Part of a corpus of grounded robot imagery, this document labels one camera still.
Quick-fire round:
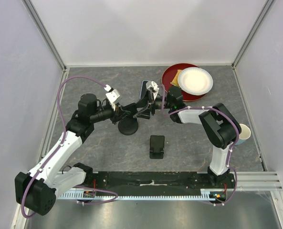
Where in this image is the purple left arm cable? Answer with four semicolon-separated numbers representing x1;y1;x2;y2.
21;75;119;219

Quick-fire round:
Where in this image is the aluminium corner post left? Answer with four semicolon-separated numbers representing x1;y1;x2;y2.
22;0;67;71

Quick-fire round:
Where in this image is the light blue mug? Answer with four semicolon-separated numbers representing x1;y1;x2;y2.
235;124;251;146

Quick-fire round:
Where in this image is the yellow sponge cloth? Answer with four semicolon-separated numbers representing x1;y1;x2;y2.
170;70;182;88

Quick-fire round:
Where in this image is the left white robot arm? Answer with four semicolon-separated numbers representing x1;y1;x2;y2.
14;92;119;216

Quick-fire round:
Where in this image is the black smartphone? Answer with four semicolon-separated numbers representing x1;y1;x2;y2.
126;92;154;120

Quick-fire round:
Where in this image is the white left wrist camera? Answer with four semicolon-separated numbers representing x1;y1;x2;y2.
104;84;121;111

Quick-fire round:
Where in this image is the aluminium frame rail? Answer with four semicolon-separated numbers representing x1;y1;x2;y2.
24;170;283;191

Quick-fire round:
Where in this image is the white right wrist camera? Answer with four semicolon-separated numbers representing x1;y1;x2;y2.
146;81;159;97

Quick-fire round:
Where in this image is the white paper plate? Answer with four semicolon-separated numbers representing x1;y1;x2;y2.
178;67;213;95

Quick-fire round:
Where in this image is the aluminium corner post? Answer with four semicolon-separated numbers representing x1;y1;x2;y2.
231;0;275;70
22;0;67;71

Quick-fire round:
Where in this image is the blue-cased smartphone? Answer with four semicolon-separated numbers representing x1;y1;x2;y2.
139;80;148;99

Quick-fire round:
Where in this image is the aluminium corner post right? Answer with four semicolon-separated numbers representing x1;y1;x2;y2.
231;0;275;70

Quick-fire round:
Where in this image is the black round-base clamp stand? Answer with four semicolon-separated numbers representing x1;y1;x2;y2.
118;117;138;135

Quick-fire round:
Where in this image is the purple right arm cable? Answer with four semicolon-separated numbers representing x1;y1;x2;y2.
160;84;242;208

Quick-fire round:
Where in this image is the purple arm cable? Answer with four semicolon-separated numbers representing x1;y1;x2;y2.
21;75;119;219
160;84;242;208

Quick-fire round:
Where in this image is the round red tray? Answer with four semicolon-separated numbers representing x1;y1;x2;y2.
161;63;206;102

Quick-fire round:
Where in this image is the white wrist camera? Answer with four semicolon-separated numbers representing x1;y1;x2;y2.
104;84;121;111
146;81;159;97

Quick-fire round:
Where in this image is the black folding phone stand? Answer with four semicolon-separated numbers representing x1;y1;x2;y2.
149;135;165;159

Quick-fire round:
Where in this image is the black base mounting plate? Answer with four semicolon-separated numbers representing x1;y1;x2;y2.
60;170;236;200

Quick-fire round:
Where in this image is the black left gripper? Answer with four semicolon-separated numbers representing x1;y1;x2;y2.
90;103;131;125

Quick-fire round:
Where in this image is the slotted cable duct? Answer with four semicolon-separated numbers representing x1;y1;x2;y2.
58;188;227;201

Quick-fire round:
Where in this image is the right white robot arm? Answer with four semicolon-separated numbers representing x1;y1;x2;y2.
146;84;241;188

